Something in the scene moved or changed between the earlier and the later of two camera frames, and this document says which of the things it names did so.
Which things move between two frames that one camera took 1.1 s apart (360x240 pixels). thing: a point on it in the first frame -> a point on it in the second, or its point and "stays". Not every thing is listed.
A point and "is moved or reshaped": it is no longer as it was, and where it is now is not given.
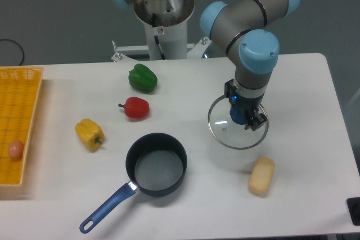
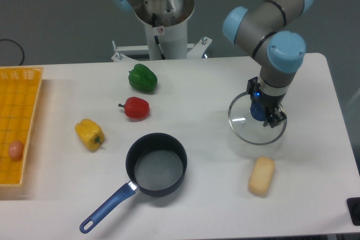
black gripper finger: [256, 121] -> [273, 120]
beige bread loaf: [261, 175] stays
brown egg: [16, 149] stays
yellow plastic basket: [20, 87] stays
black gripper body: [251, 104] -> [270, 103]
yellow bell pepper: [90, 134] stays
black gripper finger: [229, 89] -> [253, 86]
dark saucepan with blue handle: [156, 164] stays
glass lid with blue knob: [229, 135] is moved or reshaped
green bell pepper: [142, 78] stays
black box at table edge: [353, 205] stays
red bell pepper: [136, 108] stays
